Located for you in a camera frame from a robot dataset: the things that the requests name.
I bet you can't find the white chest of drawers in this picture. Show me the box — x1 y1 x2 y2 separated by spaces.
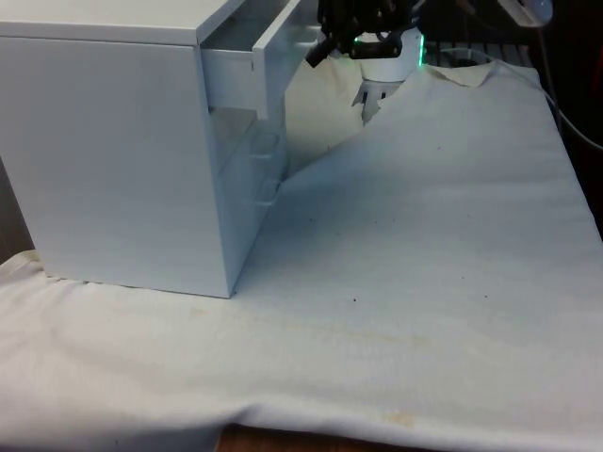
0 0 292 300

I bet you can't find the white drawer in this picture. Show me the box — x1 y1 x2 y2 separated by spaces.
200 0 326 121

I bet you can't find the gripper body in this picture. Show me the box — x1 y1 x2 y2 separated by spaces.
348 0 416 35

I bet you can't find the white cable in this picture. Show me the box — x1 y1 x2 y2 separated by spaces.
440 46 603 152

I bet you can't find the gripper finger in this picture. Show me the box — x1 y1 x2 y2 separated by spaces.
304 0 352 69

